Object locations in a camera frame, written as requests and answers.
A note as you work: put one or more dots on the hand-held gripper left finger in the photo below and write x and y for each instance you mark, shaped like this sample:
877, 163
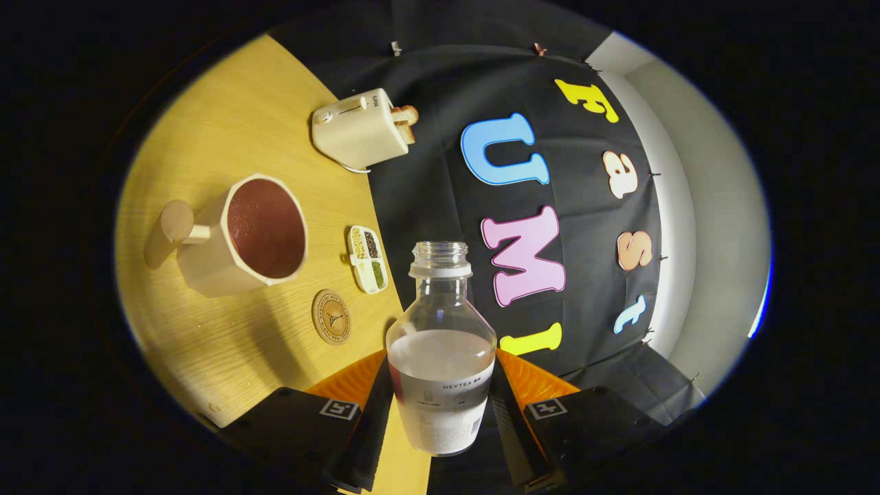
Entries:
368, 447

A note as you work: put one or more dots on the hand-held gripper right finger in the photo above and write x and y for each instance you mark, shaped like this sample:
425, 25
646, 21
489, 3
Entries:
512, 440

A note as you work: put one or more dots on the clear juice bottle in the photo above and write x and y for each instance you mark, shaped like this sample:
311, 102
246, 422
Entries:
440, 385

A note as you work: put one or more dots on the round wooden coaster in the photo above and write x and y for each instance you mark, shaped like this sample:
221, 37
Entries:
331, 317

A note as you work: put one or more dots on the white divided snack dish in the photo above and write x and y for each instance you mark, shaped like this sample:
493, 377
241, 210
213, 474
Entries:
371, 265

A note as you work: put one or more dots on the black backdrop cloth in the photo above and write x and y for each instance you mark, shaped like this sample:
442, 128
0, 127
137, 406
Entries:
426, 185

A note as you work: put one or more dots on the cream toaster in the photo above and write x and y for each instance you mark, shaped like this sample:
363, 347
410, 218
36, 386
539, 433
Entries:
357, 130

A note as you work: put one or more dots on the toast slice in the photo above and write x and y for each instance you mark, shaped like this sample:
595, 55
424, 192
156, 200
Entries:
405, 133
407, 113

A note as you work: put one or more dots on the wooden table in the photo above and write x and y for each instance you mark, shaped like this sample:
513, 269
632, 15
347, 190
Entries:
206, 124

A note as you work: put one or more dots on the red clip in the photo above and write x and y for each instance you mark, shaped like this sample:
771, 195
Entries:
540, 49

